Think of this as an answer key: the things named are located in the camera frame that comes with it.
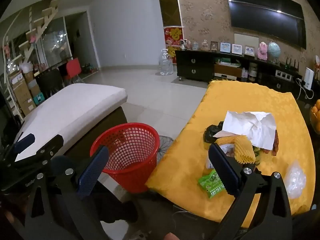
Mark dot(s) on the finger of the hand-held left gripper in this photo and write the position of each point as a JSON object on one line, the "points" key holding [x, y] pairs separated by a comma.
{"points": [[23, 141], [50, 145]]}

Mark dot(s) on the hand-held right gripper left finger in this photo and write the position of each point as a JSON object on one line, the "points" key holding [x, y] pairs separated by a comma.
{"points": [[92, 172]]}

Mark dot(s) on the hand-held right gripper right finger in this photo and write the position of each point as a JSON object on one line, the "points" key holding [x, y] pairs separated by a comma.
{"points": [[225, 170]]}

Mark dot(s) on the yellow foam fruit net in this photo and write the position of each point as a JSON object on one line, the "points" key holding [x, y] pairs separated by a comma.
{"points": [[243, 147]]}

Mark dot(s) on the green yellow fruit peel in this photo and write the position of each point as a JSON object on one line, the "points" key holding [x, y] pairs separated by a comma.
{"points": [[257, 155]]}

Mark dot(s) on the black plastic bag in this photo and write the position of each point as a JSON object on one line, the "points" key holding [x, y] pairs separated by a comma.
{"points": [[211, 133]]}

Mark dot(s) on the red plastic mesh basket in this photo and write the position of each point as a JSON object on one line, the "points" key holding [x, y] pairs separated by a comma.
{"points": [[130, 160]]}

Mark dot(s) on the white tissue paper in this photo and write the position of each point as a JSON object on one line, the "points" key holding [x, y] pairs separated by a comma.
{"points": [[250, 127]]}

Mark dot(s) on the green snack packet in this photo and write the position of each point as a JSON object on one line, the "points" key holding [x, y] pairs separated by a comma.
{"points": [[210, 182]]}

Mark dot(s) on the dark brown sofa base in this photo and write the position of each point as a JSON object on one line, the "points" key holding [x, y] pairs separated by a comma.
{"points": [[100, 127]]}

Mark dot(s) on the stack of cardboard boxes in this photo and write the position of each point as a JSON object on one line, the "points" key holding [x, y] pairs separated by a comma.
{"points": [[22, 95]]}

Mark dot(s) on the white cushioned sofa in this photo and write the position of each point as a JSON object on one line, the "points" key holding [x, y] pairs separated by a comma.
{"points": [[75, 105]]}

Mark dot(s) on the brown fruit peel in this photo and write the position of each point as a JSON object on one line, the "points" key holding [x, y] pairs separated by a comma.
{"points": [[275, 142]]}

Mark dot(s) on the black chair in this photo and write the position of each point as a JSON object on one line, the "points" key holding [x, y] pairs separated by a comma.
{"points": [[50, 80]]}

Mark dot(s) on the clear plastic bag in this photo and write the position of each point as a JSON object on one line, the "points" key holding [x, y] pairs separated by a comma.
{"points": [[296, 180]]}

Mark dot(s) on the yellow tablecloth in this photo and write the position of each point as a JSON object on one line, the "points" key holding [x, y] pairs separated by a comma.
{"points": [[237, 97]]}

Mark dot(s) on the red chair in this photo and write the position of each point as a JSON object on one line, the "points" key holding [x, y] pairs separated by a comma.
{"points": [[73, 67]]}

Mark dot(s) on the pile of oranges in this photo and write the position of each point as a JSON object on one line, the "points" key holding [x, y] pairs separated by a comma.
{"points": [[316, 110]]}

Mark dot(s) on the black television cabinet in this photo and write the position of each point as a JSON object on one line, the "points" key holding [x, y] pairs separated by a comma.
{"points": [[192, 65]]}

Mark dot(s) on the white power sockets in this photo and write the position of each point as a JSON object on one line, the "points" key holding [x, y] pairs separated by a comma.
{"points": [[283, 74]]}

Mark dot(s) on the clear large water jug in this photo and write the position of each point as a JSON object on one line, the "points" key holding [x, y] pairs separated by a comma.
{"points": [[164, 65]]}

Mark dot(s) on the black router with antennas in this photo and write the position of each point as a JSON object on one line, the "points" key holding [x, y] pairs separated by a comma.
{"points": [[292, 67]]}

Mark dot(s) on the white box device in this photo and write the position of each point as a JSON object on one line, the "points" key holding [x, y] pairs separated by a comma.
{"points": [[309, 78]]}

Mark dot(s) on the pink plush toy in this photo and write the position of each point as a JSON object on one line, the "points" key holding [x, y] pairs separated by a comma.
{"points": [[262, 51]]}

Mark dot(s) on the glass dome ornament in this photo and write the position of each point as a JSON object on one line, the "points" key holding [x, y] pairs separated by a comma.
{"points": [[205, 45]]}

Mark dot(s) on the small glass ornament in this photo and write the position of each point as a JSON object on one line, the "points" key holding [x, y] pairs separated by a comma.
{"points": [[195, 45]]}

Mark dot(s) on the blue globe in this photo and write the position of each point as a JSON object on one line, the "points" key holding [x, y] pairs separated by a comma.
{"points": [[273, 49]]}

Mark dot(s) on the red white figurine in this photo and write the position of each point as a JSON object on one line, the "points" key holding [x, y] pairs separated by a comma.
{"points": [[317, 65]]}

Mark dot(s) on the white picture frame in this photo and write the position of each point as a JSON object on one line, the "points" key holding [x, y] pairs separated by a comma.
{"points": [[236, 49], [249, 51], [225, 47]]}

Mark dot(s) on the dark wooden picture frame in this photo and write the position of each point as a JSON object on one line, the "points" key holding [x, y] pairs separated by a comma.
{"points": [[214, 46]]}

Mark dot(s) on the wooden stepped wall shelf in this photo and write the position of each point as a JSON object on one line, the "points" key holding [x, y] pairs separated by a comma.
{"points": [[47, 15]]}

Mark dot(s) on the small white camera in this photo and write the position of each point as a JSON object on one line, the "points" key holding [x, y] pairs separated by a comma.
{"points": [[184, 44]]}

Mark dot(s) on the white wall panel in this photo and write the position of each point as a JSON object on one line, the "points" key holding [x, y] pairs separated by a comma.
{"points": [[246, 39]]}

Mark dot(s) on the red festive wall poster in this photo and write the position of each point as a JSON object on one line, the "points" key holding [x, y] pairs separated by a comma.
{"points": [[173, 36]]}

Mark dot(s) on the black wall television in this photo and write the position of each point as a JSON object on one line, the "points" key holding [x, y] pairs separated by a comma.
{"points": [[265, 12]]}

